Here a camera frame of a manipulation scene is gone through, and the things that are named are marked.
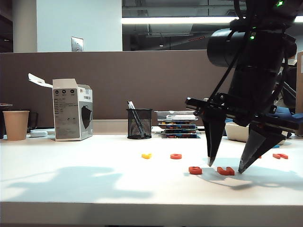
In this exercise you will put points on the small white device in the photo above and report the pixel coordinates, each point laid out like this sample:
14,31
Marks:
38,133

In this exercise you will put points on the red letter o magnet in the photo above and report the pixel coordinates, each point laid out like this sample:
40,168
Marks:
172,156

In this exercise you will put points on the black mesh pen holder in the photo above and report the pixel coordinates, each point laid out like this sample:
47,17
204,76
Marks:
139,125

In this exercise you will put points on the brown desk partition panel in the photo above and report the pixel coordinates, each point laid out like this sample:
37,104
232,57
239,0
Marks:
142,78

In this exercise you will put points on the black silver pen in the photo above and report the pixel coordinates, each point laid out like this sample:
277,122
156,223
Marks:
130,105

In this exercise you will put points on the colourful letter magnet board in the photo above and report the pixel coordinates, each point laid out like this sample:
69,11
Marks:
177,123
180,131
181,136
178,127

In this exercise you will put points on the red letter g magnet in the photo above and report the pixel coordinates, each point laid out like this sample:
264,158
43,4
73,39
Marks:
192,170

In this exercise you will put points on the red letter u magnet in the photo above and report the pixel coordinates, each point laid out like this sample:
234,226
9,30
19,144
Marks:
227,172

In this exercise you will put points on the yellow letter v magnet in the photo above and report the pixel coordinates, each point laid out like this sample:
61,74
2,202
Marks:
146,156

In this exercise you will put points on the silver wall plate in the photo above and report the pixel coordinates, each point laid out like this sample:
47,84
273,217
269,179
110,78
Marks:
77,44

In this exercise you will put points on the white grey mask box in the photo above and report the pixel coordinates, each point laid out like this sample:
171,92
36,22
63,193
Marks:
66,111

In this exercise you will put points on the brown cardboard box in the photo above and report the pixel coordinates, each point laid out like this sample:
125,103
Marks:
299,94

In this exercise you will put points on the beige pulp tray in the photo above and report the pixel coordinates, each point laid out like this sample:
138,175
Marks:
236,132

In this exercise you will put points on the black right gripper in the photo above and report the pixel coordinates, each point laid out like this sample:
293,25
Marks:
253,94

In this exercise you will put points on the blue fabric bag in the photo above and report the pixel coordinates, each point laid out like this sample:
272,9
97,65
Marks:
284,112

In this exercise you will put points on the brown paper cup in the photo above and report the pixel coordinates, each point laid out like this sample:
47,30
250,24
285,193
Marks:
16,125

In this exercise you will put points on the white ceiling light strip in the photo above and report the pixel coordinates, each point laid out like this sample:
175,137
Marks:
165,20

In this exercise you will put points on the small blue magnet piece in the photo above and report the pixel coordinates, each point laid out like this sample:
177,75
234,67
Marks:
276,146

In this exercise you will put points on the red letter n magnet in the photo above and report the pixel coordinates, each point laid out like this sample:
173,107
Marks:
282,156

